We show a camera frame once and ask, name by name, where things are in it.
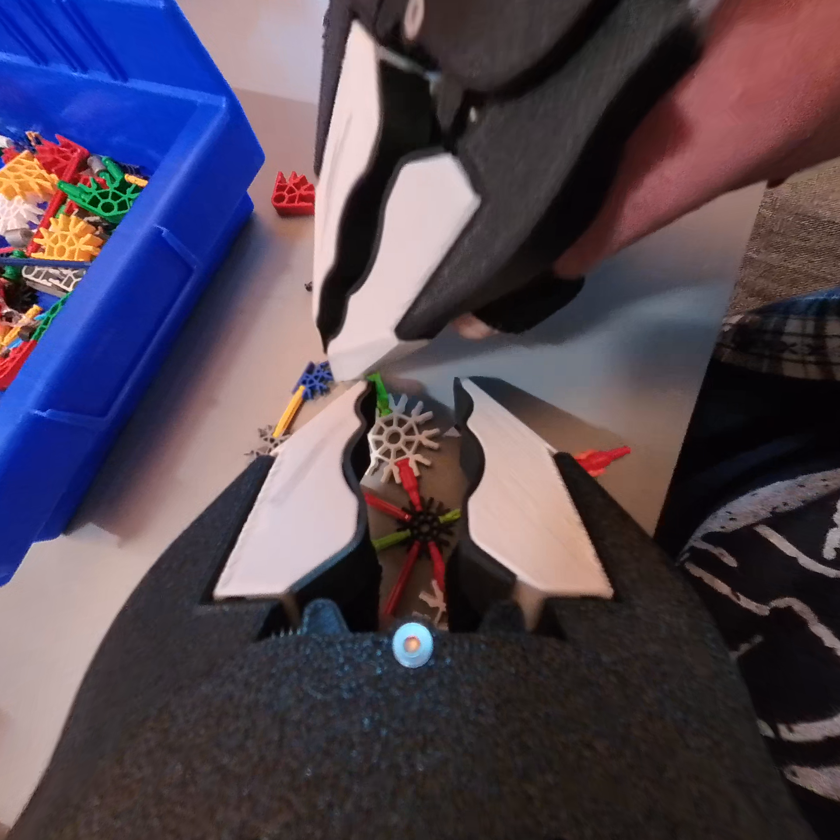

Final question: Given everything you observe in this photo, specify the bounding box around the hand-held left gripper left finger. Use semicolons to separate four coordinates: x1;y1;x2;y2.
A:
213;379;373;626

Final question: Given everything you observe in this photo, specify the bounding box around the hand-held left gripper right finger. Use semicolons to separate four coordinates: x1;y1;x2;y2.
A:
453;377;616;629

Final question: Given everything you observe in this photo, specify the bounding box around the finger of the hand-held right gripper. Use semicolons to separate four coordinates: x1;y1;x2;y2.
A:
312;20;439;353
325;151;483;382

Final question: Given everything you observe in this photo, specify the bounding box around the short yellow toy rod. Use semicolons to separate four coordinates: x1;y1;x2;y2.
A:
272;387;307;438

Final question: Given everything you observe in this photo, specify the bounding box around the colourful toy rod wheel assembly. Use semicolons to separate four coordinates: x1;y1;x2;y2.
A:
246;373;632;632

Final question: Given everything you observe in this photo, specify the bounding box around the blue toy connector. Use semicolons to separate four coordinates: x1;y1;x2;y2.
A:
293;361;336;399

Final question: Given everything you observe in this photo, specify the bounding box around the blue plastic bin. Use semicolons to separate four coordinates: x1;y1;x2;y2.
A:
0;0;265;585

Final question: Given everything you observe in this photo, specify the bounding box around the pile of toy construction pieces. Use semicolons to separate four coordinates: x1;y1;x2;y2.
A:
0;131;148;388

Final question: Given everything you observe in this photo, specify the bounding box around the person's right hand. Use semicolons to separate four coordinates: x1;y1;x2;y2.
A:
553;0;840;280

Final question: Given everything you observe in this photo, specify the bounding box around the red toy connector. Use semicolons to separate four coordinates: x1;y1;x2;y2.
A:
271;172;317;217

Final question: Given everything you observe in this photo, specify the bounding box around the black printed shirt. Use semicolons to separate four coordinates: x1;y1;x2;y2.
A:
656;361;840;840

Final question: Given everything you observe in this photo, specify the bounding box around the plaid flannel shirt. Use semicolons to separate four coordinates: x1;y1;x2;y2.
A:
712;289;840;382

